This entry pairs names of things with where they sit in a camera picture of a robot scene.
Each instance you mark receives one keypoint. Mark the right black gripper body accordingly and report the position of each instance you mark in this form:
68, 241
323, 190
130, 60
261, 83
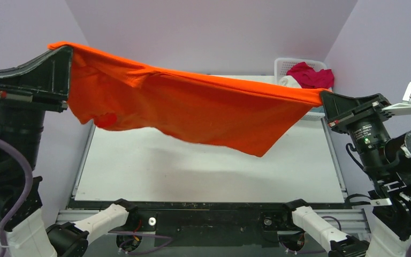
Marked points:
358, 115

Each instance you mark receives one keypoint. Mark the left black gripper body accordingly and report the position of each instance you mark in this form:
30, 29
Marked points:
22, 98

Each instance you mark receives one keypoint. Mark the orange t shirt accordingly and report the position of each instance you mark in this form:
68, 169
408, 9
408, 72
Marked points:
119, 94

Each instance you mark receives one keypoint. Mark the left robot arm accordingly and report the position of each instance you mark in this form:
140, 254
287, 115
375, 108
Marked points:
22, 230

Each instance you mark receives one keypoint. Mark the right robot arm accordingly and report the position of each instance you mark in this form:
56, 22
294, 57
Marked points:
387, 163

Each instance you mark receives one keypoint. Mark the crimson t shirt in basket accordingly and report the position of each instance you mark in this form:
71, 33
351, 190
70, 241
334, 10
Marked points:
308, 78

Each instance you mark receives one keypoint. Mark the white t shirt in basket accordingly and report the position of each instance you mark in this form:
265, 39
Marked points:
288, 81

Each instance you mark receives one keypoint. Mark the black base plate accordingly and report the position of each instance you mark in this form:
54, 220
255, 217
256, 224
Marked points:
222, 236

